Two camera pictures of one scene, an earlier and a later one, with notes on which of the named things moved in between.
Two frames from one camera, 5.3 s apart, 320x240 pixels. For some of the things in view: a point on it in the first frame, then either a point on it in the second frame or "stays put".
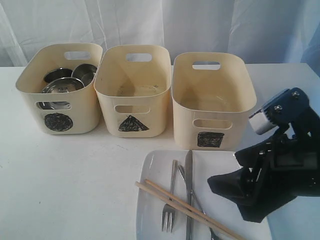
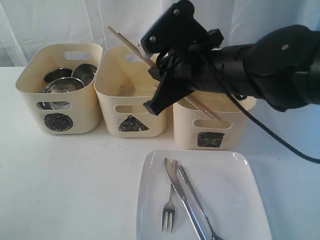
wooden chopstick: x=224 y=226 → x=152 y=64
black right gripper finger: x=236 y=186 → x=172 y=90
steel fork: x=169 y=211 stays put
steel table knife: x=188 y=178 → x=193 y=217
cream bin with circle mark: x=73 y=113 stays put
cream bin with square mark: x=213 y=98 stays put
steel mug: x=84 y=72 stays put
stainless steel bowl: x=62 y=85 stays put
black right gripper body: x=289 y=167 → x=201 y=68
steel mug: x=58 y=73 stays put
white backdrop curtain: x=266 y=32 stays put
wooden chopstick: x=232 y=234 → x=189 y=101
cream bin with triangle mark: x=132 y=87 stays put
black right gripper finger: x=251 y=157 → x=164 y=67
